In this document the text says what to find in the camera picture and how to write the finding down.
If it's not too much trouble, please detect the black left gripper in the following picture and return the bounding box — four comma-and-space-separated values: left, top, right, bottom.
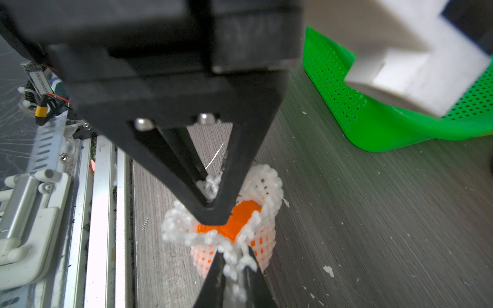
0, 0, 305, 83

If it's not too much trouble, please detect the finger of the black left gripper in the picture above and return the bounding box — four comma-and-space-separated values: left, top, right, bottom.
66, 71, 288, 226
158, 127, 208, 183

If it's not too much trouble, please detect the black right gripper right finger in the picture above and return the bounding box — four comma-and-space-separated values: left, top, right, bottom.
243, 246, 277, 308

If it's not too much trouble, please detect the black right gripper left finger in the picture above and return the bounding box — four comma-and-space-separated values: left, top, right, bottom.
193, 252, 226, 308

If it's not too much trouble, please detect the netted orange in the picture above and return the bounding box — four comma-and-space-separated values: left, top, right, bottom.
162, 164, 284, 282

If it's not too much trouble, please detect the green plastic basket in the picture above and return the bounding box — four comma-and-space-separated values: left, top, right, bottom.
302, 28, 492, 153

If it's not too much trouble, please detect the white rectangular device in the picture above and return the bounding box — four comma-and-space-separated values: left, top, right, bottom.
1, 169, 71, 290

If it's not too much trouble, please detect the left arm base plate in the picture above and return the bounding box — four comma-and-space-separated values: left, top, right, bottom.
72, 121, 98, 140

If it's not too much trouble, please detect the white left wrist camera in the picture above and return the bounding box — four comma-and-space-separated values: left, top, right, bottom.
304, 1, 492, 117

